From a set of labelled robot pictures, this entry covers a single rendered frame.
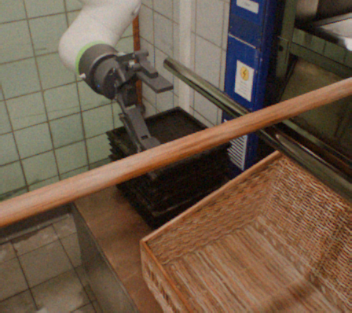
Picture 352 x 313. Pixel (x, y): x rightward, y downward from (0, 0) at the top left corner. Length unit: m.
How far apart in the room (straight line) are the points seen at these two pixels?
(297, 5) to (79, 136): 1.25
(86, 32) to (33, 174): 1.24
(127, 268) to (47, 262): 0.88
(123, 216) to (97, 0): 0.73
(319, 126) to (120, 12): 0.57
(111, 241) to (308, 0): 0.87
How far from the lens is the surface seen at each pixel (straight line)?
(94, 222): 1.39
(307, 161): 0.67
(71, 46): 0.92
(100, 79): 0.80
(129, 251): 1.29
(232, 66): 1.33
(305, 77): 1.18
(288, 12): 1.16
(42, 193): 0.55
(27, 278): 2.06
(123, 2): 0.92
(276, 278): 1.25
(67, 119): 1.97
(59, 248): 2.13
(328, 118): 1.13
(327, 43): 1.09
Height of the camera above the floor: 1.56
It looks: 35 degrees down
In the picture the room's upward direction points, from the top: straight up
